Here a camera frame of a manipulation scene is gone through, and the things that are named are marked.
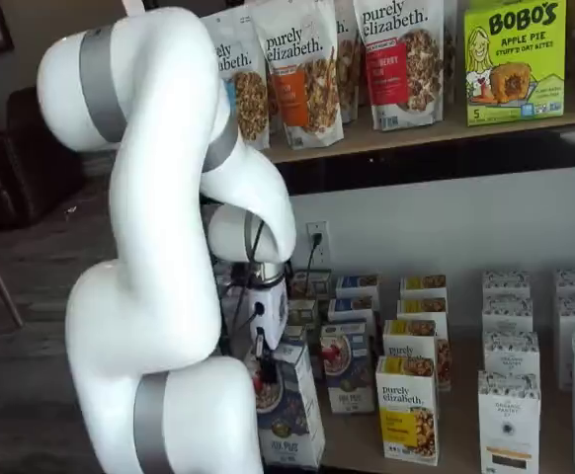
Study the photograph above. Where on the white organic pantry box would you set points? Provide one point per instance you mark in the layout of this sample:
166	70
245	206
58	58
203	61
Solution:
510	424
506	284
512	355
507	313

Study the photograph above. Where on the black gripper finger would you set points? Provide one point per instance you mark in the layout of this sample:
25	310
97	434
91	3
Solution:
267	368

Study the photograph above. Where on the red label granola bag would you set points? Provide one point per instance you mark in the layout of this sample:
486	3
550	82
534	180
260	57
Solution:
401	69

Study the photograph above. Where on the blue and white oatmeal box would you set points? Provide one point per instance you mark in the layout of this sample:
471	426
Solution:
292	419
347	375
356	285
352	308

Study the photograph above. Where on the yellow purely elizabeth box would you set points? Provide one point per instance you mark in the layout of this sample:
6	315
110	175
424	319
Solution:
423	285
423	306
406	415
408	340

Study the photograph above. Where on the black metal wood shelf unit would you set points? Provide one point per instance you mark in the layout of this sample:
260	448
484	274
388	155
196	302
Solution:
416	163

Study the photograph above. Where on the green and white oatmeal box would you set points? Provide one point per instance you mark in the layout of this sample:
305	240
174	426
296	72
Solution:
298	333
302	311
312	284

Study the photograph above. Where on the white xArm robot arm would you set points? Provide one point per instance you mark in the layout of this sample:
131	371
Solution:
159	222

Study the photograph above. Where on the orange label granola bag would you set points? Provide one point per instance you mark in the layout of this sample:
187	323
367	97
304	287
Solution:
302	84

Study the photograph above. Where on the white granola bag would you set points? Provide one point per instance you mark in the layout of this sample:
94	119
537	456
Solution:
449	54
348	69

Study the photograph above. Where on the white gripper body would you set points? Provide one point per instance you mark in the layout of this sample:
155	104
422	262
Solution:
273	316

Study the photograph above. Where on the blue label granola bag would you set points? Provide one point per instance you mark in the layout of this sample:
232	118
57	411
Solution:
248	99

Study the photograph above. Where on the white wall outlet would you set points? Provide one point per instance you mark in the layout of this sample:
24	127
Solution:
323	247

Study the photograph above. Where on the green Bobo's apple pie box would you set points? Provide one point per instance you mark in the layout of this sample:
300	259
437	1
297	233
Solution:
515	64

